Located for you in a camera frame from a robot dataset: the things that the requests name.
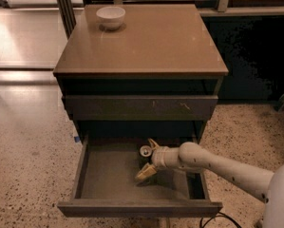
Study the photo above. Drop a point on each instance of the dark metal post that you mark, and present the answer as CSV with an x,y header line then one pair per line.
x,y
67,15

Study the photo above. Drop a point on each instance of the brown drawer cabinet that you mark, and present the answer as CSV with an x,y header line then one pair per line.
x,y
158,50

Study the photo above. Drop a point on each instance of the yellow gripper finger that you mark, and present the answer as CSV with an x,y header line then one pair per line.
x,y
146,172
154,145

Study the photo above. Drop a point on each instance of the white ceramic bowl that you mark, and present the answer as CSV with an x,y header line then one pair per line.
x,y
111,17

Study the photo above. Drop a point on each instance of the small dark floor object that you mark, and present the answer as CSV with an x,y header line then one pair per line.
x,y
280,103

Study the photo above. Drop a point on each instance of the green soda can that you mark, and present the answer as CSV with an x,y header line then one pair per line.
x,y
145,154

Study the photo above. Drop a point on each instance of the blue tape piece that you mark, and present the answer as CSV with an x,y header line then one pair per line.
x,y
76,139

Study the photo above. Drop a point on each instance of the closed top drawer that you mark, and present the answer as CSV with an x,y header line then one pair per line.
x,y
139,107

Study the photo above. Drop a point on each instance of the open middle drawer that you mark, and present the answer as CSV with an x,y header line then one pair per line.
x,y
105,186

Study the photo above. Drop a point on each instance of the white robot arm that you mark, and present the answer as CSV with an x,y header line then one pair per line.
x,y
262,184

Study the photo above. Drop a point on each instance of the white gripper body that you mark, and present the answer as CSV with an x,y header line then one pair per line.
x,y
160,158

